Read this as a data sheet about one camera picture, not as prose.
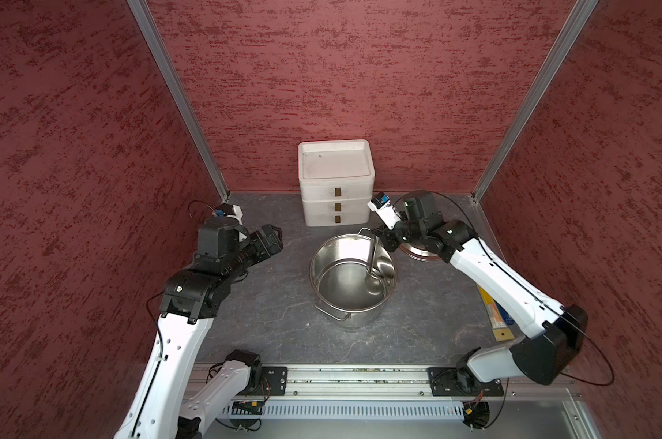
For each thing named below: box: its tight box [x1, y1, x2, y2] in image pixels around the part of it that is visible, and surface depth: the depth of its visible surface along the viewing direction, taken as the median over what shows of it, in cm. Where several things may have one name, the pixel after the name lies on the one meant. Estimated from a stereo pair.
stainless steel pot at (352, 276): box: [309, 226, 397, 331], surface depth 91 cm
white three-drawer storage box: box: [298, 139, 376, 228], surface depth 101 cm
